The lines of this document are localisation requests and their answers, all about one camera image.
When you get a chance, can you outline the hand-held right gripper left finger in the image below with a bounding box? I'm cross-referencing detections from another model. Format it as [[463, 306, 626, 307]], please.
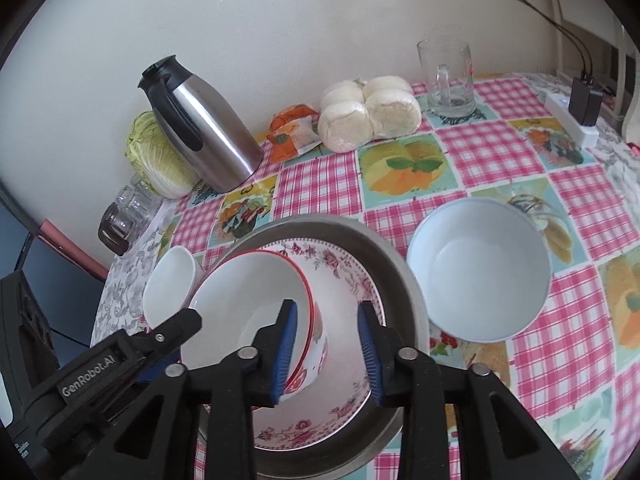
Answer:
[[75, 299, 301, 480]]

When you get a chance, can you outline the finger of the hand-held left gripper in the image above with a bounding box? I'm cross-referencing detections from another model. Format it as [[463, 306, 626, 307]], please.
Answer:
[[135, 308, 203, 361], [135, 352, 181, 383]]

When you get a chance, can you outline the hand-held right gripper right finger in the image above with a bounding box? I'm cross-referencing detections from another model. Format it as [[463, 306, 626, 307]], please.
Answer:
[[356, 301, 576, 480]]

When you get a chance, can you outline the square white bowl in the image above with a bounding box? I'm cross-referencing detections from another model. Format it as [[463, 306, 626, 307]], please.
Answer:
[[142, 246, 205, 333]]

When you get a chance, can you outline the red-rimmed strawberry print bowl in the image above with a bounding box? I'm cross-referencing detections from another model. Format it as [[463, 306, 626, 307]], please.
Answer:
[[180, 249, 328, 401]]

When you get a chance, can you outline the stainless steel basin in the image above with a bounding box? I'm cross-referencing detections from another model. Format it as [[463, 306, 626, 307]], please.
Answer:
[[197, 213, 430, 480]]

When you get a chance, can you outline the pink floral plate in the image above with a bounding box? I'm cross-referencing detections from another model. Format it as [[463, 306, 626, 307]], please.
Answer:
[[250, 240, 388, 453]]

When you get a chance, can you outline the dark blue cabinet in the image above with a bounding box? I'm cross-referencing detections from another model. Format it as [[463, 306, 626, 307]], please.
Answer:
[[0, 200, 106, 351]]

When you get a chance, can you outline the brown-lidded glass jug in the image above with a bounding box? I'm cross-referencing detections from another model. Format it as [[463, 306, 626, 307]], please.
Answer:
[[98, 201, 146, 256]]

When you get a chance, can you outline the round white bowl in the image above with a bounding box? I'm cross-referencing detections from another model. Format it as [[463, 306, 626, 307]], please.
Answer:
[[406, 197, 551, 343]]

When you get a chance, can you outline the pink panel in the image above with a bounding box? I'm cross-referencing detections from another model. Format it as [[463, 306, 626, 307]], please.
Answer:
[[40, 217, 108, 281]]

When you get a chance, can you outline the clear drinking glass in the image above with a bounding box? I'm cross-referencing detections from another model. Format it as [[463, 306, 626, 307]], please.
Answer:
[[115, 185, 151, 222], [131, 174, 163, 209]]

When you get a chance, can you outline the napa cabbage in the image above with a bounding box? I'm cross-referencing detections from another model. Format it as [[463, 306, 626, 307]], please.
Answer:
[[124, 111, 201, 198]]

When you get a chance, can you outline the stainless steel thermos jug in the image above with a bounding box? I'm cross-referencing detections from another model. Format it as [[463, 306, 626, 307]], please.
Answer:
[[138, 55, 264, 193]]

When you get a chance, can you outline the pink plaid tablecloth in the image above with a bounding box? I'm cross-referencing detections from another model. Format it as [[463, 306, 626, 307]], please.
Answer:
[[160, 72, 640, 480]]

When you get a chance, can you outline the orange snack packet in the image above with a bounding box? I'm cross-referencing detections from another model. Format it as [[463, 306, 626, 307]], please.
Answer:
[[274, 104, 318, 126], [266, 117, 323, 161]]

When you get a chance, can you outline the white steamed bun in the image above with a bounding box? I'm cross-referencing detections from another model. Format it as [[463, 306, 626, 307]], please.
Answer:
[[318, 101, 376, 152], [320, 80, 366, 111], [365, 91, 423, 137], [362, 76, 416, 103]]

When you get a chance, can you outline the clear plastic bun bag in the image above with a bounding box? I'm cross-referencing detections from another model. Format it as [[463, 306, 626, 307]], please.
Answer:
[[317, 75, 423, 152]]

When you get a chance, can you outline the clear glass mug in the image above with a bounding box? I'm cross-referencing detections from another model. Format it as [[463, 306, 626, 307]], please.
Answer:
[[417, 27, 476, 117]]

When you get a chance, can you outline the white power strip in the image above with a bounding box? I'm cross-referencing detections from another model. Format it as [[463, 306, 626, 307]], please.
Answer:
[[545, 91, 598, 148]]

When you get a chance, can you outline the black charger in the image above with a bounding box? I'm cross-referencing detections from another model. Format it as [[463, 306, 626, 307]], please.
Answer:
[[569, 77, 606, 126]]

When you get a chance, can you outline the white wooden chair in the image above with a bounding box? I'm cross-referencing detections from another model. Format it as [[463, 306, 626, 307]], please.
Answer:
[[545, 0, 636, 121]]

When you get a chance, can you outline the black cable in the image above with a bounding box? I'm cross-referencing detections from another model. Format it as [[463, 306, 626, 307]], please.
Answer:
[[552, 20, 597, 81], [486, 0, 586, 81]]

